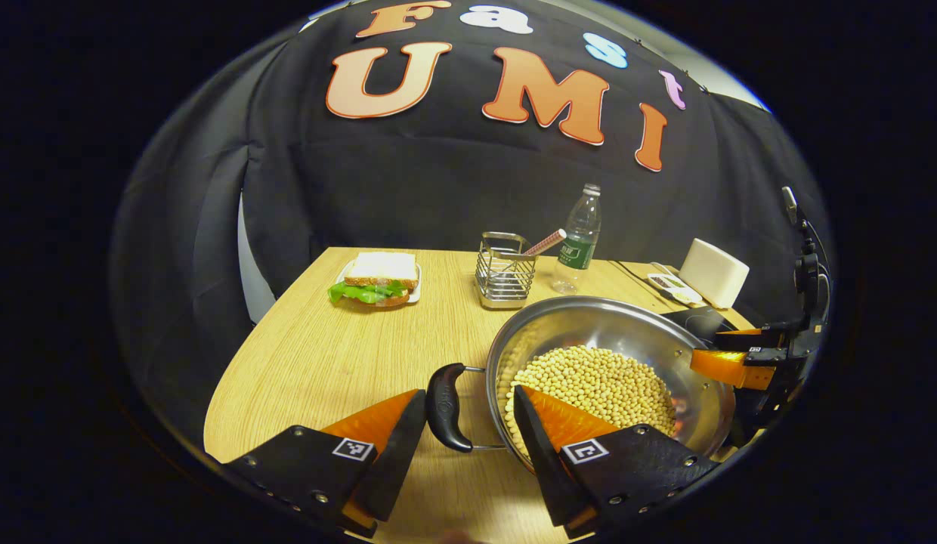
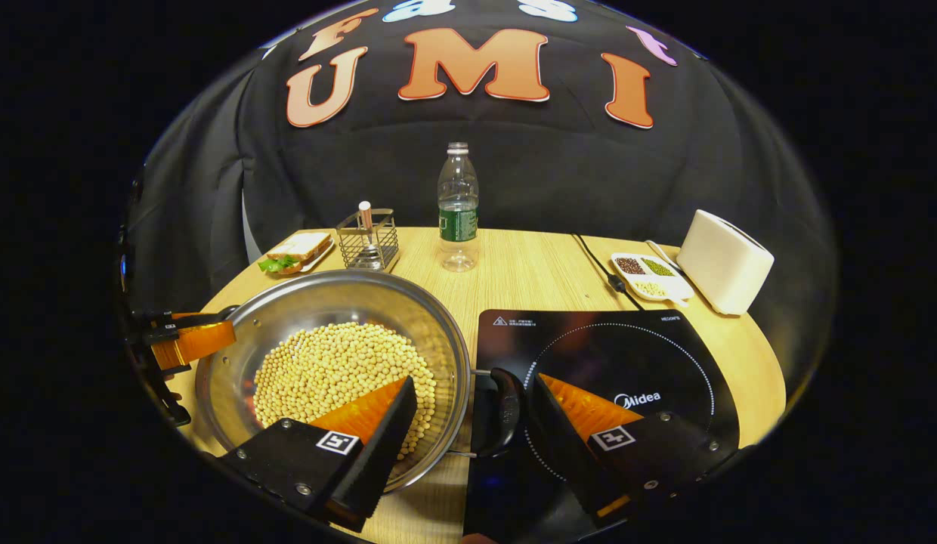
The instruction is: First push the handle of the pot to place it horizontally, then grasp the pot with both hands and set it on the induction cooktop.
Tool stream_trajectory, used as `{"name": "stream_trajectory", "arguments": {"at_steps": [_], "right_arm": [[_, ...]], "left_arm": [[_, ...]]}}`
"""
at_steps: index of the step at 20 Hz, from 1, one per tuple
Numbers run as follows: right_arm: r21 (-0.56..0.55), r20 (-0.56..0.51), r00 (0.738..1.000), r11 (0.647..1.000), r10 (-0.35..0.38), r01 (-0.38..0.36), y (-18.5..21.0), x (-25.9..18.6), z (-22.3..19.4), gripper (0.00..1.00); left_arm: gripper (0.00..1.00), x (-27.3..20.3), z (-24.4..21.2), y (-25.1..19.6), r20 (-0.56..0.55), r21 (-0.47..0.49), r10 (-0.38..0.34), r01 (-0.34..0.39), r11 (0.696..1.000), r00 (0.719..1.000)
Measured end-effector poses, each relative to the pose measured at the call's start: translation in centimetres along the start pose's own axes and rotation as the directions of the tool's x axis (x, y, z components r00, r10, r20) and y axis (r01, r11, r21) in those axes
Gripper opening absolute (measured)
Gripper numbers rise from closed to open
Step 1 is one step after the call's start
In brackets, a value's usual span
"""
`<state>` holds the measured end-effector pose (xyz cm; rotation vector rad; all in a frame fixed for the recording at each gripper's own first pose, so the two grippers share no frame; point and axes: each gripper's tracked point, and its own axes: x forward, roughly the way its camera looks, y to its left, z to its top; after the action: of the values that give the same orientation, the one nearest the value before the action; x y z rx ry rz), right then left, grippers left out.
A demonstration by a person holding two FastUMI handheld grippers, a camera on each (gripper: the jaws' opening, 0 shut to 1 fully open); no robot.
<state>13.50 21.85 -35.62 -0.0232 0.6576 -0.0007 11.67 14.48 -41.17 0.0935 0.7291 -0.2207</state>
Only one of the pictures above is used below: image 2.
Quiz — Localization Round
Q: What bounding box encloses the clear plastic water bottle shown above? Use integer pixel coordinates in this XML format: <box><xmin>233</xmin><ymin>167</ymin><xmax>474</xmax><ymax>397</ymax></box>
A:
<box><xmin>437</xmin><ymin>142</ymin><xmax>480</xmax><ymax>273</ymax></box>

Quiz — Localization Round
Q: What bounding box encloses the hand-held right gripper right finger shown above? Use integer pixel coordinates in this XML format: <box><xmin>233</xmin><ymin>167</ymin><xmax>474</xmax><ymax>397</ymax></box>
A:
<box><xmin>530</xmin><ymin>372</ymin><xmax>741</xmax><ymax>530</ymax></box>

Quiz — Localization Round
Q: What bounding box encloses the white toaster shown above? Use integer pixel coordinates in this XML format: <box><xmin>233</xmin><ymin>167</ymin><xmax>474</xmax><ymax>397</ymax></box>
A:
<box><xmin>676</xmin><ymin>209</ymin><xmax>775</xmax><ymax>316</ymax></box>

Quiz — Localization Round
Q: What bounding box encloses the black power cable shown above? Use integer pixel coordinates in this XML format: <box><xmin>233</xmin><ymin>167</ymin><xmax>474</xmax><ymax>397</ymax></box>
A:
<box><xmin>573</xmin><ymin>234</ymin><xmax>643</xmax><ymax>311</ymax></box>

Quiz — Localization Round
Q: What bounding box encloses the steel pot with black handles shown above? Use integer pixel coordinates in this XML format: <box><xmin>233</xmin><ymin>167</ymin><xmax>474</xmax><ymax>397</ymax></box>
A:
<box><xmin>195</xmin><ymin>270</ymin><xmax>524</xmax><ymax>496</ymax></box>

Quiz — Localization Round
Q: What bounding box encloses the wire mesh holder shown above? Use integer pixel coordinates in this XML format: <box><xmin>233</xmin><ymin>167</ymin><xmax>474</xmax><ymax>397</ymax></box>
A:
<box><xmin>336</xmin><ymin>209</ymin><xmax>400</xmax><ymax>271</ymax></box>

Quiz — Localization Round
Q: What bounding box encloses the white divided dish of beans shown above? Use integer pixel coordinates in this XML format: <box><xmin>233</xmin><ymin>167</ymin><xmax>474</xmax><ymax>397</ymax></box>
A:
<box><xmin>611</xmin><ymin>252</ymin><xmax>694</xmax><ymax>304</ymax></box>

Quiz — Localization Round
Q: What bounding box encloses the sandwich with lettuce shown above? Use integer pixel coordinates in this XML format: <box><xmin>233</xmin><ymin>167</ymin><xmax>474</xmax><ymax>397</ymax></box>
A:
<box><xmin>258</xmin><ymin>232</ymin><xmax>335</xmax><ymax>277</ymax></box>

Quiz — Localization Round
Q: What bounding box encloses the pile of soybeans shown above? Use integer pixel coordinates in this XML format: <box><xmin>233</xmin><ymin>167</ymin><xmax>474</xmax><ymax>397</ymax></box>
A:
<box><xmin>253</xmin><ymin>323</ymin><xmax>437</xmax><ymax>459</ymax></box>

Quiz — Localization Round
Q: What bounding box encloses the white power cable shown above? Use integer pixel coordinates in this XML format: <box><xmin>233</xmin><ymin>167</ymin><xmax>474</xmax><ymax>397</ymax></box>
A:
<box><xmin>645</xmin><ymin>240</ymin><xmax>681</xmax><ymax>273</ymax></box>

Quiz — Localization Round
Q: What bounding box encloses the black induction cooktop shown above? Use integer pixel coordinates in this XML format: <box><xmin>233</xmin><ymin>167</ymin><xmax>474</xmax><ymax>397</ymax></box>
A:
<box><xmin>462</xmin><ymin>308</ymin><xmax>741</xmax><ymax>542</ymax></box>

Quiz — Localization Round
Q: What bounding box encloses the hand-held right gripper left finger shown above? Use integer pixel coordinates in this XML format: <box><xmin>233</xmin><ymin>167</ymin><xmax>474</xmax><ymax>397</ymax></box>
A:
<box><xmin>219</xmin><ymin>376</ymin><xmax>419</xmax><ymax>533</ymax></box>

